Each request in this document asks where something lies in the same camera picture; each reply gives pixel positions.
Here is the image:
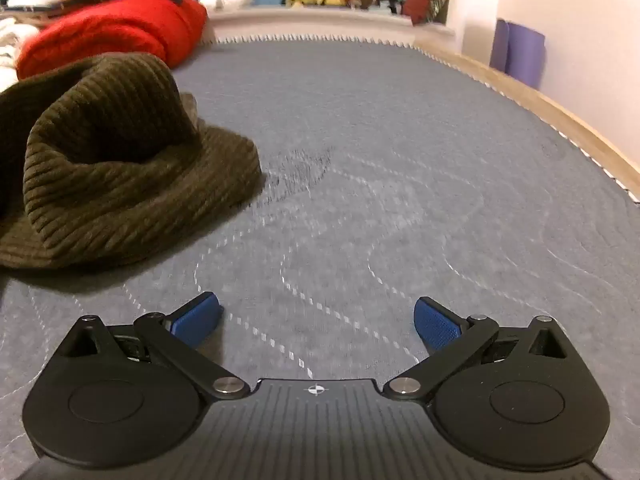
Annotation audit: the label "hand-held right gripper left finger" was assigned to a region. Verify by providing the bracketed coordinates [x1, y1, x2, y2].
[62, 291, 252, 401]

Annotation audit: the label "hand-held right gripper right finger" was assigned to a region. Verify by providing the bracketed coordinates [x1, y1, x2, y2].
[382, 296, 573, 402]

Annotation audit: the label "olive corduroy pants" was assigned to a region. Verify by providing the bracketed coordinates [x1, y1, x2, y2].
[0, 52, 263, 271]

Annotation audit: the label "purple box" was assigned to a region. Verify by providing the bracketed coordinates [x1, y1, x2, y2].
[489, 18, 546, 88]

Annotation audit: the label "red folded quilt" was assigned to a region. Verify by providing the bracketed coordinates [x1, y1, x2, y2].
[16, 0, 208, 81]

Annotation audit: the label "white window ledge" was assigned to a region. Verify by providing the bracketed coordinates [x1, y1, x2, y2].
[207, 5, 456, 46]

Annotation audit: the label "cream folded blanket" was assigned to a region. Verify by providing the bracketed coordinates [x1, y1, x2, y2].
[0, 16, 38, 86]

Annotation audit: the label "wooden bed frame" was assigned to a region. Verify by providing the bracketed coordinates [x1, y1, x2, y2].
[415, 35, 640, 201]

